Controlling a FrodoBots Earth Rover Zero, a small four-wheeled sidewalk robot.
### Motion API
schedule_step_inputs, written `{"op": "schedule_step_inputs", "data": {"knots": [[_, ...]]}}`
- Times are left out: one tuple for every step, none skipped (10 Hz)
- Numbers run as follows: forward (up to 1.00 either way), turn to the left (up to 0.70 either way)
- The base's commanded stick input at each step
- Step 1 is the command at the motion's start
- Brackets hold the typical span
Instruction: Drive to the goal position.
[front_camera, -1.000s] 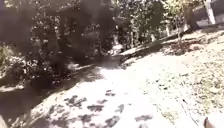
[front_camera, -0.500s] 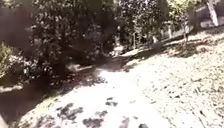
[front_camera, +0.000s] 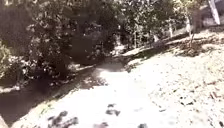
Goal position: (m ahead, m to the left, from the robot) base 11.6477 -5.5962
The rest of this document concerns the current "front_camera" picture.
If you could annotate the robot's own part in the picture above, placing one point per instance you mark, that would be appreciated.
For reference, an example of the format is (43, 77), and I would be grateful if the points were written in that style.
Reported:
(142, 126)

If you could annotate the dark earth verge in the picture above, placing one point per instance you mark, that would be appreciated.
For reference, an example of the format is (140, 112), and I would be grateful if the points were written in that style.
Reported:
(20, 100)

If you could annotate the wood of trees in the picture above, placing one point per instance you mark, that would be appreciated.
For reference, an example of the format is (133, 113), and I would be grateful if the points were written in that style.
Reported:
(66, 33)

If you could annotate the leaf-covered slope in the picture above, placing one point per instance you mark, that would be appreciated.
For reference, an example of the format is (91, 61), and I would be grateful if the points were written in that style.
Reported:
(186, 80)

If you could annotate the pale concrete path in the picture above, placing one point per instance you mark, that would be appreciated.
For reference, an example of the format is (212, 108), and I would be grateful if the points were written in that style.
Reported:
(116, 90)

